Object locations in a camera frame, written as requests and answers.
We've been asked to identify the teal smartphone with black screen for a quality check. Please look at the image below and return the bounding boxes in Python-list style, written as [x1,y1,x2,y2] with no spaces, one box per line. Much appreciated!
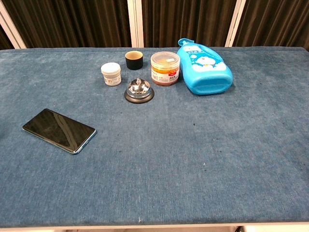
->
[22,108,97,155]

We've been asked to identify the chrome call bell black base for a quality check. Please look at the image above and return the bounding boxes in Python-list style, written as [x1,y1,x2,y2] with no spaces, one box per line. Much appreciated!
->
[124,77,155,104]

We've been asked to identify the blue fabric table cover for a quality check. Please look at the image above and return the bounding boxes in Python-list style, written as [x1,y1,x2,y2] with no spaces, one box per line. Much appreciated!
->
[0,46,309,229]

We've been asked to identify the clear jar with orange contents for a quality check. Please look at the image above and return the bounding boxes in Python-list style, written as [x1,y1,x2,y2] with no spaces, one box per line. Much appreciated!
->
[150,51,181,86]

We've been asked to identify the black cup with beige inside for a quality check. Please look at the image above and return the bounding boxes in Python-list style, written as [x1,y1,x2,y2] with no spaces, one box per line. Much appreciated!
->
[125,50,144,71]

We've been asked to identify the small white plastic jar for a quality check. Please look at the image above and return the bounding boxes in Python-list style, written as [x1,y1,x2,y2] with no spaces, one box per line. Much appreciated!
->
[100,62,122,87]

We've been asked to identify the blue cartoon print detergent bottle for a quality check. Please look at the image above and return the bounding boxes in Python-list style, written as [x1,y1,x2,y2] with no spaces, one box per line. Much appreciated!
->
[176,38,234,96]

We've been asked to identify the dark pleated curtain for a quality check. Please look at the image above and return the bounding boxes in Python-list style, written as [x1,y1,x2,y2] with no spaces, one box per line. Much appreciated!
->
[141,0,238,48]
[232,0,309,51]
[0,0,132,50]

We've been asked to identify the white frame post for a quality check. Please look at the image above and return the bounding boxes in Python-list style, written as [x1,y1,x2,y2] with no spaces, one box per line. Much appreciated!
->
[0,1,27,50]
[126,0,145,48]
[224,0,247,48]

